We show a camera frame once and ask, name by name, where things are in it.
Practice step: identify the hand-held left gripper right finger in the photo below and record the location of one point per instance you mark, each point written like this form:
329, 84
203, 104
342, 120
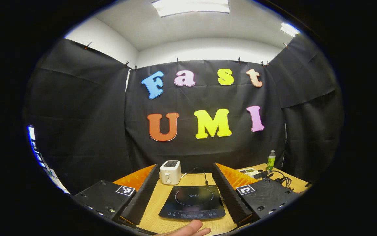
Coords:
229, 196

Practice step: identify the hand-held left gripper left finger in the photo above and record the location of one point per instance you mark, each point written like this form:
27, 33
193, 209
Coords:
142, 200

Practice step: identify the black induction cooktop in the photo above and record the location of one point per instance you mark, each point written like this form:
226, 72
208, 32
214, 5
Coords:
191, 201

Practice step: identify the white divided bean tray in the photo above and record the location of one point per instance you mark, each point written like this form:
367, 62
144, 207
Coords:
248, 172

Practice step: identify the white toaster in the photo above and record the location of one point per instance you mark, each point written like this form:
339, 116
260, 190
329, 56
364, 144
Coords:
171, 173

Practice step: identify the green drink bottle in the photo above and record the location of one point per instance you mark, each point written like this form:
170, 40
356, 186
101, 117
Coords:
270, 161

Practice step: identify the small ceiling light panel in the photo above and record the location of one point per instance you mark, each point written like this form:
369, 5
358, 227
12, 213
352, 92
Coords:
289, 29

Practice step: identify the large ceiling light panel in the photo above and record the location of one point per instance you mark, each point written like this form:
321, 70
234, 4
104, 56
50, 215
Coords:
190, 7

